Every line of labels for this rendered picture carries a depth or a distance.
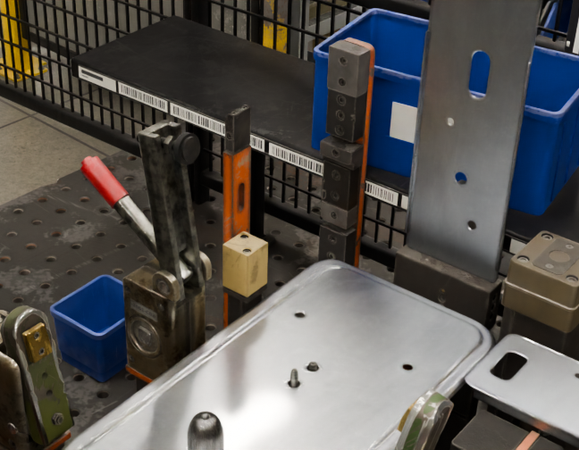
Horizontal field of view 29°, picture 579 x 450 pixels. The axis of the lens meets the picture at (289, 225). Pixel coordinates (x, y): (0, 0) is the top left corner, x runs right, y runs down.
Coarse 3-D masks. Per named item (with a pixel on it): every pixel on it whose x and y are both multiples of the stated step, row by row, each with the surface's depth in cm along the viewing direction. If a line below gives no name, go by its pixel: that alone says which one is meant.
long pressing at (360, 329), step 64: (256, 320) 113; (320, 320) 114; (384, 320) 114; (448, 320) 115; (192, 384) 105; (256, 384) 105; (320, 384) 106; (384, 384) 106; (448, 384) 107; (64, 448) 97; (128, 448) 98; (256, 448) 98; (320, 448) 98; (384, 448) 99
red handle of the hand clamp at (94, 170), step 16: (96, 160) 110; (96, 176) 110; (112, 176) 110; (112, 192) 109; (112, 208) 110; (128, 208) 110; (128, 224) 110; (144, 224) 109; (144, 240) 109; (192, 272) 109
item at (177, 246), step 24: (144, 144) 102; (168, 144) 101; (192, 144) 101; (144, 168) 103; (168, 168) 104; (168, 192) 103; (168, 216) 104; (192, 216) 107; (168, 240) 105; (192, 240) 108; (168, 264) 107; (192, 264) 109
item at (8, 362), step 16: (0, 320) 101; (0, 336) 99; (0, 352) 97; (0, 368) 97; (16, 368) 96; (0, 384) 98; (16, 384) 97; (0, 400) 100; (16, 400) 98; (0, 416) 101; (16, 416) 99; (0, 432) 102; (16, 432) 100; (64, 432) 106; (0, 448) 103; (16, 448) 102; (32, 448) 102; (48, 448) 104
